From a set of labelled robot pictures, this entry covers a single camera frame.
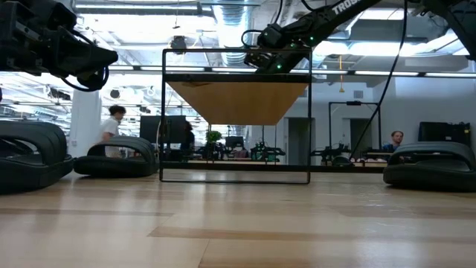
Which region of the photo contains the black metal table frame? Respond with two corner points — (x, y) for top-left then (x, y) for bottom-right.
(158, 160), (387, 174)

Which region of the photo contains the black background monitor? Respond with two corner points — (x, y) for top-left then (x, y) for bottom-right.
(139, 115), (187, 145)

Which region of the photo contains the yellow hanging cord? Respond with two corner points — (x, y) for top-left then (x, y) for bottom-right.
(338, 54), (346, 94)

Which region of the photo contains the black ceiling speaker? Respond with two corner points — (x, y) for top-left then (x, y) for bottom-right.
(170, 35), (187, 51)

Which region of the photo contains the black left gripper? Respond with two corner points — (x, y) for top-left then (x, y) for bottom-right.
(0, 0), (119, 80)

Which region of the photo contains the black background stand frame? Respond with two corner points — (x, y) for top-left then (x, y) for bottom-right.
(328, 100), (383, 161)

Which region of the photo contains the silver ceiling duct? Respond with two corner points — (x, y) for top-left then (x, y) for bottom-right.
(213, 0), (256, 68)

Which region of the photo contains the long ceiling light strip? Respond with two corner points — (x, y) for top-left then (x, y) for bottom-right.
(107, 66), (476, 78)

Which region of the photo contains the white building column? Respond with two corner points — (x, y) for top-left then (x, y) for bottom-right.
(68, 89), (103, 158)

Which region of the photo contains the wooden shelf with black frame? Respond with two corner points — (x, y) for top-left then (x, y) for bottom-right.
(158, 47), (312, 185)

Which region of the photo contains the black equipment case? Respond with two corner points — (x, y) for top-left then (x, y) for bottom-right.
(418, 121), (472, 154)

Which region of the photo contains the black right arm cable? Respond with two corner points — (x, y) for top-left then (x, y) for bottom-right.
(348, 0), (410, 162)

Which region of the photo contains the black rubber slide sandal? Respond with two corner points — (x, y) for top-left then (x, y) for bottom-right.
(73, 135), (160, 178)
(382, 141), (476, 194)
(0, 120), (74, 195)

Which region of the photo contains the person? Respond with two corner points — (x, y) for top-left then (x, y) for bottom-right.
(382, 130), (406, 153)
(97, 104), (127, 159)

